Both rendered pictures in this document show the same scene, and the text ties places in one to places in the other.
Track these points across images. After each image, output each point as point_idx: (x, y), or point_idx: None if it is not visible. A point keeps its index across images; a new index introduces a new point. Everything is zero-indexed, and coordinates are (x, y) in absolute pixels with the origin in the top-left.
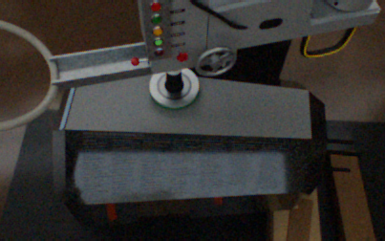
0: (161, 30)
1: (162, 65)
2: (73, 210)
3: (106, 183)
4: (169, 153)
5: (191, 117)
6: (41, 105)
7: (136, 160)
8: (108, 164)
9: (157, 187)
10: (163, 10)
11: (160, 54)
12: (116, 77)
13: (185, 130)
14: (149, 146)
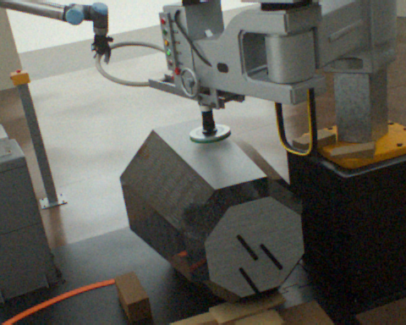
0: (167, 41)
1: (177, 80)
2: (122, 189)
3: (137, 171)
4: (165, 164)
5: (194, 151)
6: (130, 81)
7: (154, 162)
8: (145, 159)
9: (145, 186)
10: (167, 26)
11: (169, 63)
12: (170, 90)
13: (181, 153)
14: (163, 155)
